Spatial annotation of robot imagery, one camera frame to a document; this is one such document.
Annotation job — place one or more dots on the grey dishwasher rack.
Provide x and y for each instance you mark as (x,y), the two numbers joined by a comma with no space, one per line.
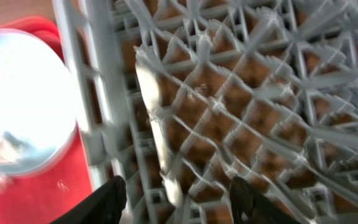
(264,90)

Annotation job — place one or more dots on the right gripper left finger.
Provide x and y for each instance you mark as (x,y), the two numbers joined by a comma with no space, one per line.
(103,206)

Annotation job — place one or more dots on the red serving tray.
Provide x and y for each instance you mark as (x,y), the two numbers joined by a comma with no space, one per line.
(45,196)

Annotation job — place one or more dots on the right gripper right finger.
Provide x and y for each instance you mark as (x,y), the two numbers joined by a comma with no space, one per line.
(249,206)

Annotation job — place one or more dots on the light blue plate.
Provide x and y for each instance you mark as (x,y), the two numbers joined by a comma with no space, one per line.
(37,108)

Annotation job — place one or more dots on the white plastic spoon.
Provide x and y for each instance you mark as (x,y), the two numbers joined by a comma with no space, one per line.
(151,96)

